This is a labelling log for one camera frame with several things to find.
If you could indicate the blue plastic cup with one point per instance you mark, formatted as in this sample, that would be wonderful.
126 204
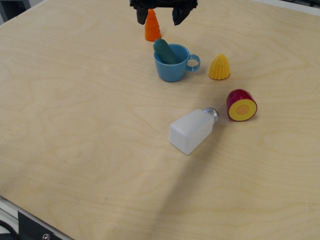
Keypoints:
176 72

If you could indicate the orange toy carrot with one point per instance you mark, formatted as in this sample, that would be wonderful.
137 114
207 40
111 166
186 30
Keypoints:
152 29

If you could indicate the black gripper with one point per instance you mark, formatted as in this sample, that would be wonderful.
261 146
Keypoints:
181 8

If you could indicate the white salt shaker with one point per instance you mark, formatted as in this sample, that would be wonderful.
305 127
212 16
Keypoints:
192 129

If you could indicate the black corner bracket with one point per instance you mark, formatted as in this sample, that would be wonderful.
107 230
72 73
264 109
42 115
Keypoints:
32 228

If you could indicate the green toy cucumber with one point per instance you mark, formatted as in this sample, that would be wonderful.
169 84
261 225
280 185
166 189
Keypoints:
164 52

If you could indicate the yellow toy corn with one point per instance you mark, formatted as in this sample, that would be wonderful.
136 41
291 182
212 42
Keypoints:
219 68

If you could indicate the red yellow toy fruit half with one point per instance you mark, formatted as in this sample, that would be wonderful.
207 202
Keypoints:
241 106

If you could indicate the aluminium table frame rail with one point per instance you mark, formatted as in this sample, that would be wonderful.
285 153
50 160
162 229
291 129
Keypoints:
9 213

